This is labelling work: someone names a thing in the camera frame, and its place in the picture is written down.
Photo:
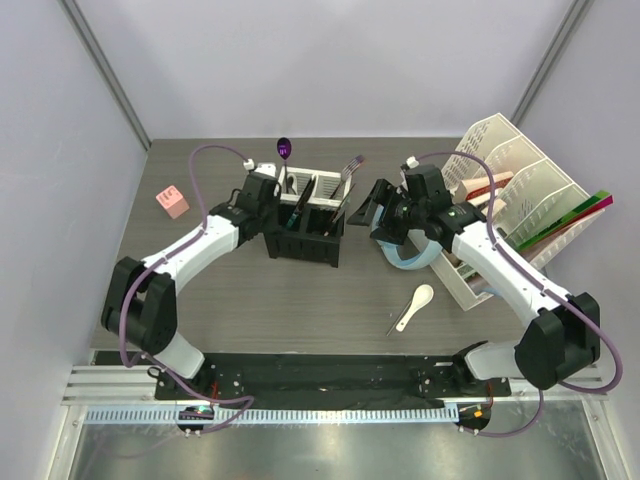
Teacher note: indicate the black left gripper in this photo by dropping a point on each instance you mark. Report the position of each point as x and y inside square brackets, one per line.
[272, 226]

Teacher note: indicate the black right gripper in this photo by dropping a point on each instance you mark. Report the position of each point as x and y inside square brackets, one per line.
[383, 192]

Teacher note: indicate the green patterned chopstick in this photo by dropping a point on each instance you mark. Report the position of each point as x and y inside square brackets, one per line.
[292, 219]

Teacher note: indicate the black knife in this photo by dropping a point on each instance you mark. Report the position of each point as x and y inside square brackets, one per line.
[302, 195]

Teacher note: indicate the purple iridescent spoon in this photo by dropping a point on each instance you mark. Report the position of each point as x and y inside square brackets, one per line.
[284, 148]

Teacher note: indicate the large white ceramic spoon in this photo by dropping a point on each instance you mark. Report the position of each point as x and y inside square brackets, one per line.
[421, 297]

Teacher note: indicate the silver chopstick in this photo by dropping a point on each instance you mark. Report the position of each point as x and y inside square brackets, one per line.
[396, 321]

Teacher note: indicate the dark brown chopstick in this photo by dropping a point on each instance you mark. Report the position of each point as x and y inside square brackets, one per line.
[338, 212]

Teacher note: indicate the rose gold chopstick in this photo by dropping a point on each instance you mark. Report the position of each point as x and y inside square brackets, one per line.
[335, 226]

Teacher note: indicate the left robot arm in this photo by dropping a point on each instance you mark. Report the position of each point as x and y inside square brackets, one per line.
[141, 301]

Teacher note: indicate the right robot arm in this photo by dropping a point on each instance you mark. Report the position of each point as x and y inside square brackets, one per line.
[558, 341]

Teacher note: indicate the white slotted utensil caddy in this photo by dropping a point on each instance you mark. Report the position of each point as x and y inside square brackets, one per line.
[326, 181]

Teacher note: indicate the black slotted utensil caddy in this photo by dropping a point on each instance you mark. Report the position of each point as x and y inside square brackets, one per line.
[314, 236]

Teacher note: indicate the light blue headphones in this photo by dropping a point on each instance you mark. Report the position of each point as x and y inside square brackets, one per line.
[427, 252]

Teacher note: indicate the pink cube power adapter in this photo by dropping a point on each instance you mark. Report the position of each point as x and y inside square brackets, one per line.
[172, 201]

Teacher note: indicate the red book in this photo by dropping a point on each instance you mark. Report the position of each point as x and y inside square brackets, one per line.
[470, 189]

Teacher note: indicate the white desk file organizer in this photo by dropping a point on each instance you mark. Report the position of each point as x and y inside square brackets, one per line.
[539, 194]

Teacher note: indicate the green and magenta folders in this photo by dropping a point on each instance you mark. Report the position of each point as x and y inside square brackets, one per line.
[565, 225]

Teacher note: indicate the black mounting base plate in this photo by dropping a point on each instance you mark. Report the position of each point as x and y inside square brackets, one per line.
[342, 382]

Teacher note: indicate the aluminium frame rail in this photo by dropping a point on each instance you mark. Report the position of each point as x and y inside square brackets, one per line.
[116, 395]

